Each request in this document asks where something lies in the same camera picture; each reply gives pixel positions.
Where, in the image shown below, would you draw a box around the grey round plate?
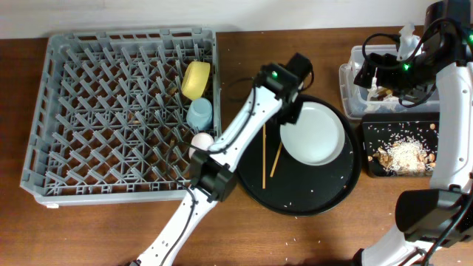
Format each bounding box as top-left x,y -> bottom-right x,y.
279,101 -> 345,166

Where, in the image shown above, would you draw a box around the white paper napkin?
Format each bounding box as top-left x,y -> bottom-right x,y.
360,77 -> 402,114

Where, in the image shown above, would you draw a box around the rice and nut food scraps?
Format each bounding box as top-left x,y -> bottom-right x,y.
367,123 -> 439,177

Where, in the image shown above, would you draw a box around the light blue plastic cup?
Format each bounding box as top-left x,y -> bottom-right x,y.
186,98 -> 213,131

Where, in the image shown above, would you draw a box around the pink plastic cup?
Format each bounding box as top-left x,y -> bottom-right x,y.
188,132 -> 214,157

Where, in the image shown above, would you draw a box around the yellow plastic bowl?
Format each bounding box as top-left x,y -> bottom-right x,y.
182,61 -> 211,100

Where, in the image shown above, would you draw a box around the gold snack wrapper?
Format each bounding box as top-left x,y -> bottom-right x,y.
376,88 -> 392,100

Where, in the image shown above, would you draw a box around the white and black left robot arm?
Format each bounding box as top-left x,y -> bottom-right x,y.
132,53 -> 314,266

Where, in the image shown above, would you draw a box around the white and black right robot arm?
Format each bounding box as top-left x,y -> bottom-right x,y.
353,0 -> 472,265

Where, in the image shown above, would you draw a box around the clear plastic waste bin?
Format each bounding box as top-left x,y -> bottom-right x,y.
338,46 -> 440,120

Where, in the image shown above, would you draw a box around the black rectangular food-waste tray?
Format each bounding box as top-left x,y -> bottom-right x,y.
360,112 -> 440,179

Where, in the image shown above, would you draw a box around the grey plastic dishwasher rack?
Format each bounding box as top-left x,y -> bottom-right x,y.
20,27 -> 221,208

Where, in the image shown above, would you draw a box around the round black serving tray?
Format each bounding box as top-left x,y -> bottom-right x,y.
236,95 -> 361,216

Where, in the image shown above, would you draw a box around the black right camera cable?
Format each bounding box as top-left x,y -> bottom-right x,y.
361,32 -> 402,67

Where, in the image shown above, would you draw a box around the black camera cable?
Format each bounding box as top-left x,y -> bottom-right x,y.
361,32 -> 402,67
158,75 -> 259,266

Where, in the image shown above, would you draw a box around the black left camera cable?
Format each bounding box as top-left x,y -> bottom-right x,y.
158,75 -> 259,266

